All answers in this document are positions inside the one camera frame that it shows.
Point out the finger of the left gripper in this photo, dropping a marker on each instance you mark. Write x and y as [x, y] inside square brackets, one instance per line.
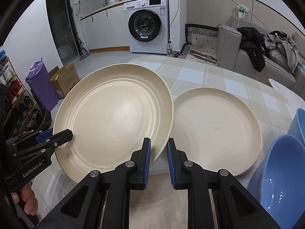
[45, 135]
[60, 138]

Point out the white marble coffee table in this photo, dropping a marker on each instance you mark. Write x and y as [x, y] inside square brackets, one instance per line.
[286, 92]

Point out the grey jacket pile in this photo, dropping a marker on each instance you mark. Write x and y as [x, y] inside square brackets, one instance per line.
[282, 49]

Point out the white washing machine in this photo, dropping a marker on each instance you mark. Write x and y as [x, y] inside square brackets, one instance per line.
[148, 26]

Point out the person's left hand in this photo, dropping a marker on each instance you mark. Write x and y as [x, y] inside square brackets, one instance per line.
[26, 195]

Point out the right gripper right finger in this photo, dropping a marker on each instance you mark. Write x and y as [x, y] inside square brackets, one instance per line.
[215, 199]

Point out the plastic bottle on floor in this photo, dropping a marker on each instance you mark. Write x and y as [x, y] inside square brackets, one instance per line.
[169, 49]

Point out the white kitchen cabinet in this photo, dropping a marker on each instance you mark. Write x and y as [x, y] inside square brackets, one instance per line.
[106, 30]

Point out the plaid tablecloth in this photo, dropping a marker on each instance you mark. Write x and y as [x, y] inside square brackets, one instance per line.
[272, 110]

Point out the shoe rack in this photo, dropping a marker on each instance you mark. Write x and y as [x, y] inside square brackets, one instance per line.
[20, 111]

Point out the purple bag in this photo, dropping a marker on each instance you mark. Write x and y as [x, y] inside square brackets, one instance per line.
[38, 80]

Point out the cardboard box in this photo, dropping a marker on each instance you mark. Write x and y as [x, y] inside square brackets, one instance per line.
[64, 80]

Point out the grey sofa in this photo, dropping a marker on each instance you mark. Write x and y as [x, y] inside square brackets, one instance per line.
[231, 57]

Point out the large cream plate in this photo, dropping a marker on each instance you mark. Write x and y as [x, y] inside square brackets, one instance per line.
[110, 112]

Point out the black jacket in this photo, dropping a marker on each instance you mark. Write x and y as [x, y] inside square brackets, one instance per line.
[253, 43]

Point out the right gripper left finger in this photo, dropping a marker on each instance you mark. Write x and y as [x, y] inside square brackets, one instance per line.
[101, 200]

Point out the blue bowl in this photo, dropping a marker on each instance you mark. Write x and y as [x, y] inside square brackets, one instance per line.
[278, 182]
[297, 127]

